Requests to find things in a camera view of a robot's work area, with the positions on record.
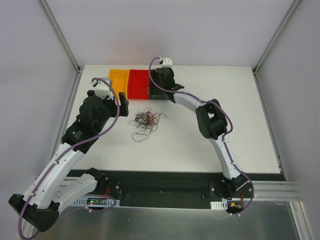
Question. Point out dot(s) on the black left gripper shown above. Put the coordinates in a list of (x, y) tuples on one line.
[(116, 106)]

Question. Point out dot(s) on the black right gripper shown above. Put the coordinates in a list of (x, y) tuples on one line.
[(158, 83)]

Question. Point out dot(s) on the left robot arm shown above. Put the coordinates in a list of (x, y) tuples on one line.
[(42, 203)]

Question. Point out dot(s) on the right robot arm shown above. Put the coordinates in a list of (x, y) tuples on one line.
[(213, 123)]

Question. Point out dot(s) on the black plastic bin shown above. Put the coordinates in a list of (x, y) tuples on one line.
[(154, 92)]

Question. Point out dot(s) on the red plastic bin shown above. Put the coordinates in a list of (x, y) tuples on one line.
[(138, 84)]

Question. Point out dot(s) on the yellow plastic bin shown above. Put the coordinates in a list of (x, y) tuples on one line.
[(119, 78)]

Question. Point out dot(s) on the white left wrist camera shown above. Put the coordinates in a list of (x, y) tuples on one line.
[(101, 90)]

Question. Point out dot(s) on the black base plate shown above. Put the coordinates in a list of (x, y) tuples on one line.
[(178, 190)]

